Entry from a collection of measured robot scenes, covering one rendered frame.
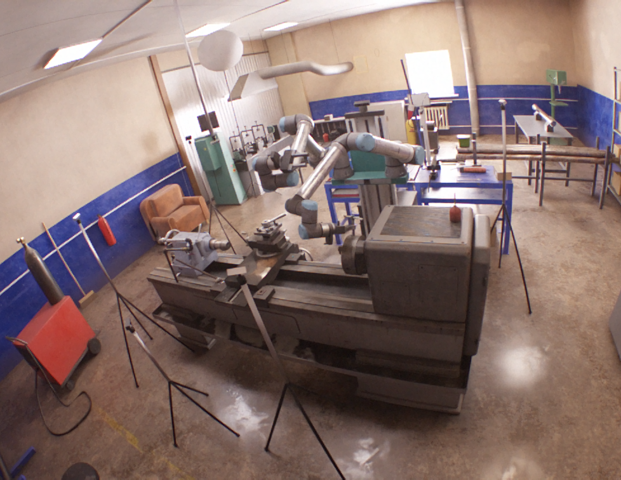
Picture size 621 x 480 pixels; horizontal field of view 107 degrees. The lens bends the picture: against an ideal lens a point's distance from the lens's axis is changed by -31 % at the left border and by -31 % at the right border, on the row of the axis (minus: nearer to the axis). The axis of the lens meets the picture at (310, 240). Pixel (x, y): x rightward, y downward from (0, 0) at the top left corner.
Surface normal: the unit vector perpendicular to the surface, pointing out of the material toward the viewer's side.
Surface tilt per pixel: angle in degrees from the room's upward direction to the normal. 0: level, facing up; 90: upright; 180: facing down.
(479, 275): 90
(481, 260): 48
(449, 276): 90
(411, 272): 90
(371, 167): 90
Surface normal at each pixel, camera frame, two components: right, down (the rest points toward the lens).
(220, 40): 0.33, 0.53
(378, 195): -0.42, 0.53
